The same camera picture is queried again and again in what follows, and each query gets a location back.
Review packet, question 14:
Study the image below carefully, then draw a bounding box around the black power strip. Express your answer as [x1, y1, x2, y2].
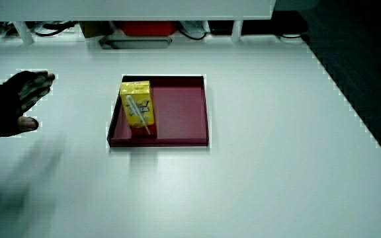
[208, 11, 309, 36]

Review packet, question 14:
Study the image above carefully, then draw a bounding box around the person's left hand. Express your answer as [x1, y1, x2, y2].
[0, 70, 56, 138]

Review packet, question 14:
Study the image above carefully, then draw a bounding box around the yellow ice redtea carton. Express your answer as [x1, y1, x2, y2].
[119, 80, 158, 139]

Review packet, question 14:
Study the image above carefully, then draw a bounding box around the brown cardboard box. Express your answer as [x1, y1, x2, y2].
[79, 21, 112, 39]

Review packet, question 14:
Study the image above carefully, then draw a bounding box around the grey flat device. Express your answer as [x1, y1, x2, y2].
[99, 34, 173, 50]

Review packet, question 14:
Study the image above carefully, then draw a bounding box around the white background desk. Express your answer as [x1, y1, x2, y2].
[0, 0, 277, 46]

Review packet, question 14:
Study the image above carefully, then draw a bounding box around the dark red tray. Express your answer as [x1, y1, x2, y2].
[106, 75, 210, 148]

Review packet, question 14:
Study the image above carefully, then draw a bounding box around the white plastic bag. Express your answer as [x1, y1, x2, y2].
[178, 20, 210, 41]

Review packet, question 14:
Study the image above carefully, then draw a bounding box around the red box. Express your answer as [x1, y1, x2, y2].
[118, 20, 179, 37]

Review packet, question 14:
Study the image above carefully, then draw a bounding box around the black cable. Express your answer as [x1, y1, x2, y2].
[34, 20, 78, 38]

